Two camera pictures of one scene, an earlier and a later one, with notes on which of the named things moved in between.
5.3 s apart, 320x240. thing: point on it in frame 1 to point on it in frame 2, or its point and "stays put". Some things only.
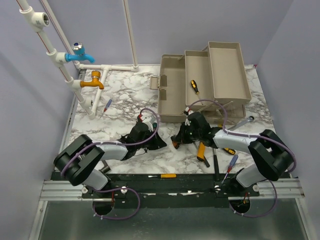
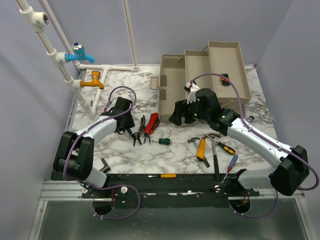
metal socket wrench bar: x=106 y=168 stays put
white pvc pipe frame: x=34 y=21 stays put
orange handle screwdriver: x=165 y=176 stays put
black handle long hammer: x=216 y=166 stays put
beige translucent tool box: x=212 y=81 stays put
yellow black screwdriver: x=231 y=151 stays put
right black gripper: x=181 y=137 to x=181 y=107
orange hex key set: x=176 y=145 to x=224 y=81
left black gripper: x=158 y=142 to x=129 y=123
